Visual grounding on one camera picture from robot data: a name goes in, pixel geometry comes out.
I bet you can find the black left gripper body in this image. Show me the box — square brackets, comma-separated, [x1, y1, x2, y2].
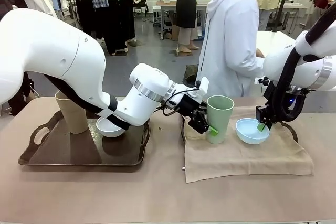
[178, 94, 208, 125]

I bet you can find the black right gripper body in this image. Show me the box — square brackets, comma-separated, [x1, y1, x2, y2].
[256, 83, 276, 126]

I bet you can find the light blue bowl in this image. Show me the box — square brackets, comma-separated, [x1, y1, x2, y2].
[235, 118, 270, 145]

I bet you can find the light green plastic cup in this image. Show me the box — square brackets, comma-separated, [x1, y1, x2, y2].
[206, 95, 235, 145]

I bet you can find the white bowl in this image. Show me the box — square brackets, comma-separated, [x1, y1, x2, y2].
[96, 116, 125, 138]

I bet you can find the beige plastic cup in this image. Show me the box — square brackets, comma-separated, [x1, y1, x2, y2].
[54, 90, 89, 135]

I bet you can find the person's right forearm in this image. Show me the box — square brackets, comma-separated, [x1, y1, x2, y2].
[227, 50, 265, 78]

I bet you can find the beige cloth mat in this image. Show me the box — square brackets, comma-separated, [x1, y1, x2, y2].
[181, 105, 315, 184]

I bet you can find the dark green bag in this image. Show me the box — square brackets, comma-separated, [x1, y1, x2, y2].
[183, 64, 200, 83]

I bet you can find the cardboard box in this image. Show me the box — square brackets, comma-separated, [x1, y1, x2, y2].
[170, 24, 181, 40]

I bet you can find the person in white jacket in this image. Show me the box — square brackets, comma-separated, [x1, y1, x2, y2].
[197, 0, 266, 98]

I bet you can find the grey work table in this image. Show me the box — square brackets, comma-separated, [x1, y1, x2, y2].
[156, 0, 209, 41]

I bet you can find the cream shirt mannequin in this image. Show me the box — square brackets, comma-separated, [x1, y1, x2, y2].
[101, 0, 137, 56]

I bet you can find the black office chair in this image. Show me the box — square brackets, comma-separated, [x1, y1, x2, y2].
[133, 0, 149, 19]

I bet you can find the dark brown tray with handles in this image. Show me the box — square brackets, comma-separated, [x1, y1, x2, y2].
[180, 115, 299, 143]
[18, 110, 151, 166]

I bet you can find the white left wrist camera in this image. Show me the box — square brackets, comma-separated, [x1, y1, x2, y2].
[194, 76, 210, 99]

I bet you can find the black right arm hose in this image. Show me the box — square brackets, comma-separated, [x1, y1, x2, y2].
[272, 8, 336, 123]

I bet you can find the black arm hose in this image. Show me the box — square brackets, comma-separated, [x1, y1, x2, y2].
[272, 8, 336, 123]
[43, 73, 130, 131]

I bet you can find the black left arm hose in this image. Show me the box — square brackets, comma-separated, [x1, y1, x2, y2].
[43, 73, 130, 131]

